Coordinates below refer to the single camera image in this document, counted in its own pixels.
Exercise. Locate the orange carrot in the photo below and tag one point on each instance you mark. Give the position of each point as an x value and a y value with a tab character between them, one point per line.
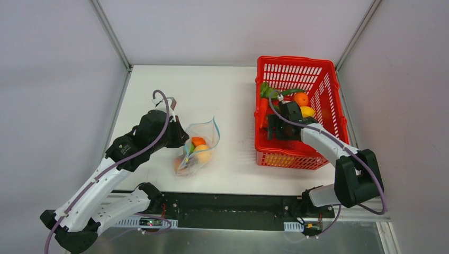
263	106

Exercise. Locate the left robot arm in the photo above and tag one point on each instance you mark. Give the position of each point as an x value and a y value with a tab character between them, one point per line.
78	223

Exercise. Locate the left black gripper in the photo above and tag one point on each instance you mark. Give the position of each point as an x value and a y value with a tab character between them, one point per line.
178	132

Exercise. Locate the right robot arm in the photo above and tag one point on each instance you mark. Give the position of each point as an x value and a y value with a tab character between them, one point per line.
357	175

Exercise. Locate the yellow orange with leaf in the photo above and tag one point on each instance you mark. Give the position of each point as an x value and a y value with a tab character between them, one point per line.
203	154

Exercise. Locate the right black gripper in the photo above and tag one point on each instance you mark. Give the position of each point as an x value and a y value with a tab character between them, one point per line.
277	128

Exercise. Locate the red plastic basket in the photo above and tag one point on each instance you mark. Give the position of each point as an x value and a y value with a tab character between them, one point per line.
318	78

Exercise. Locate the orange tangerine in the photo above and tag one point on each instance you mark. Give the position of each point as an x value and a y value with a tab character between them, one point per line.
198	141

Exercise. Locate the yellow lemon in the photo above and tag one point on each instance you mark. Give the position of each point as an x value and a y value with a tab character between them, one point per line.
307	111

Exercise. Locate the green lettuce leaf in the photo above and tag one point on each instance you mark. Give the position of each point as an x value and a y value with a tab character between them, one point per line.
266	91

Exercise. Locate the clear zip top bag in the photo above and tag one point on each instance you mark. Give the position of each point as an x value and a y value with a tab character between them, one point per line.
207	130

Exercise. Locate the peach fruit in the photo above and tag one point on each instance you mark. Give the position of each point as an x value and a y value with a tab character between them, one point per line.
179	165

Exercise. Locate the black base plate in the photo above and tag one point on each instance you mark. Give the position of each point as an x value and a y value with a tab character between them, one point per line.
236	212

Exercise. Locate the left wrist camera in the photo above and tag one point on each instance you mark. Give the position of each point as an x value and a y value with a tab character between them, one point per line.
166	105

